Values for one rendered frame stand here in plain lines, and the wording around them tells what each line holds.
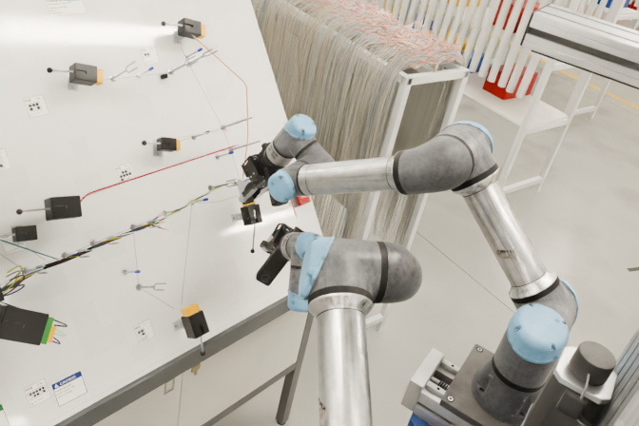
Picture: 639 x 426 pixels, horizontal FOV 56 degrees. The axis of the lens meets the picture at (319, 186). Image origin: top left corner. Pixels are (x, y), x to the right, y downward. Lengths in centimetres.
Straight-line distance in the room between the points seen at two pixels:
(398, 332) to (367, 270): 217
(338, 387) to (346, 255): 23
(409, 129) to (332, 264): 170
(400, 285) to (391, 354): 202
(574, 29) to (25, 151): 125
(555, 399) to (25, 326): 104
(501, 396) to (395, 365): 170
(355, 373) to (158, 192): 91
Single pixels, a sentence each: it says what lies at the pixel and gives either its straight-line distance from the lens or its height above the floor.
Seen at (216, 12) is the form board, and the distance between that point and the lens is 200.
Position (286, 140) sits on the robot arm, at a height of 145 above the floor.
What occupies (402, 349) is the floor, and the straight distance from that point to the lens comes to 317.
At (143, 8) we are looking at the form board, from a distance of 186.
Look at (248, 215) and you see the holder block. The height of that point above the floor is 116.
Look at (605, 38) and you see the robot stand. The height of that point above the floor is 203.
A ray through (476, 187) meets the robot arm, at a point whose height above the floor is 156.
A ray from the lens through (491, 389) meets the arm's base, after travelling 143.
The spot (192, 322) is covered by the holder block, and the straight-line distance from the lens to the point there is 166.
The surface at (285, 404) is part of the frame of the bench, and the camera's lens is 262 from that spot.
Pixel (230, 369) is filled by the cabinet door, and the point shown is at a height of 61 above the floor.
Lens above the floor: 220
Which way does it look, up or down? 32 degrees down
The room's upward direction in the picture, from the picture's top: 12 degrees clockwise
